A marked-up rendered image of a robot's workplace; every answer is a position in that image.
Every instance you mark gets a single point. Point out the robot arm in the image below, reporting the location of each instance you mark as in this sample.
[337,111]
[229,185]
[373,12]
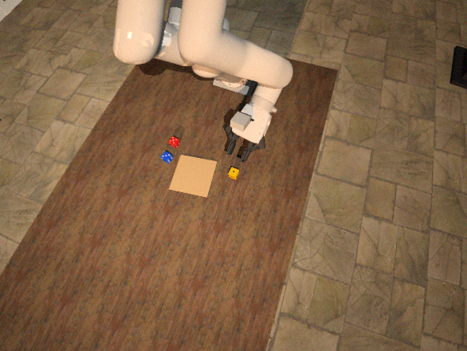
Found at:
[204,39]

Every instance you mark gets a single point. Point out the yellow die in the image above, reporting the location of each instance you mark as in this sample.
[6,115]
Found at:
[233,173]

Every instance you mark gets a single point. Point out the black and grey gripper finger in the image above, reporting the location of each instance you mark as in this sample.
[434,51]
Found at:
[233,139]
[251,148]

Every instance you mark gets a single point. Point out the blue die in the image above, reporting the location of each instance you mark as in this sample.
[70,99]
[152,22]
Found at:
[167,157]

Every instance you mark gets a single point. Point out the red die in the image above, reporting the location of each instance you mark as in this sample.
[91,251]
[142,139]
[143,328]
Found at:
[174,142]

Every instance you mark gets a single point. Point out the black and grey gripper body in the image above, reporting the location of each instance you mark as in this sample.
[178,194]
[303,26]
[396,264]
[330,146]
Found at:
[257,128]

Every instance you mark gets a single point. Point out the peach flat mat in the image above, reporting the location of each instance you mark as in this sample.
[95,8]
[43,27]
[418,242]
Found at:
[193,175]

